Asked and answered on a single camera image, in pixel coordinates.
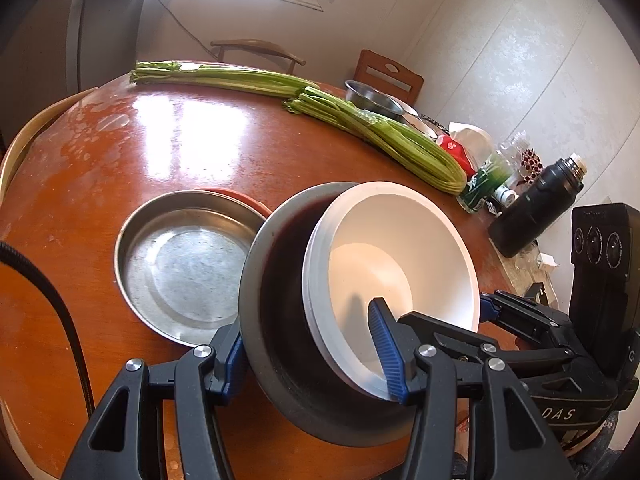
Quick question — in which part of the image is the pale patterned table mat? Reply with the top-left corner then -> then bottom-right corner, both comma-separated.
492,250 -> 576,311

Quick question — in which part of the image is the light wooden chair back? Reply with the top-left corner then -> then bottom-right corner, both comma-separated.
0,87 -> 101,191

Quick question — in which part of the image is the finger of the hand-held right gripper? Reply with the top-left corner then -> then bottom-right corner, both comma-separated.
479,290 -> 576,333
397,311 -> 556,381

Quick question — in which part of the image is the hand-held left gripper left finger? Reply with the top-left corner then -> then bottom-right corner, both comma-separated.
60,317 -> 248,480

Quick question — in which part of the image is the clear bottle green label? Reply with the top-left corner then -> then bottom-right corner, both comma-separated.
456,132 -> 531,216

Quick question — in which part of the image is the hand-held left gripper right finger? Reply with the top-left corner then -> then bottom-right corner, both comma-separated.
367,297 -> 566,480

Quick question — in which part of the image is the long celery bunch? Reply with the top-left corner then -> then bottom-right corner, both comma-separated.
130,61 -> 321,100

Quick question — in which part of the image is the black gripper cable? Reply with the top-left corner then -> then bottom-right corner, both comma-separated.
0,241 -> 96,413

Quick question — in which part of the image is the small steel bowl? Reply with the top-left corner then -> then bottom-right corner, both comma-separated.
344,80 -> 405,121

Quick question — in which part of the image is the shallow steel plate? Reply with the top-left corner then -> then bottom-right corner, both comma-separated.
114,189 -> 268,348

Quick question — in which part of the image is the curved-back wooden chair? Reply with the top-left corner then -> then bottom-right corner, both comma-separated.
210,39 -> 307,75

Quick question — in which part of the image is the large steel bowl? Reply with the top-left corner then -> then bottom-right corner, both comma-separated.
238,181 -> 418,449

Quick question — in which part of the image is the black thermos flask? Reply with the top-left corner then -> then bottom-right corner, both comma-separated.
487,155 -> 587,259

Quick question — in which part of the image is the black wall cable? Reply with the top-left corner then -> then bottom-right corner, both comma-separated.
145,0 -> 226,63

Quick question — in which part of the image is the terracotta plastic plate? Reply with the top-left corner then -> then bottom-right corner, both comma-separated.
192,187 -> 273,216

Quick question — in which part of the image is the thick celery bunch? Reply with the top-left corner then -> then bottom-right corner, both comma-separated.
284,87 -> 468,196

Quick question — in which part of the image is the dark refrigerator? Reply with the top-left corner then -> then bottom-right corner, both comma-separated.
65,0 -> 151,96

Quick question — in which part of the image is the brown wooden chair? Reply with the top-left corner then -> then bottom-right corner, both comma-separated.
354,50 -> 425,106

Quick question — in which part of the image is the red tissue pack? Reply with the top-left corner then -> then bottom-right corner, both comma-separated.
435,122 -> 493,176

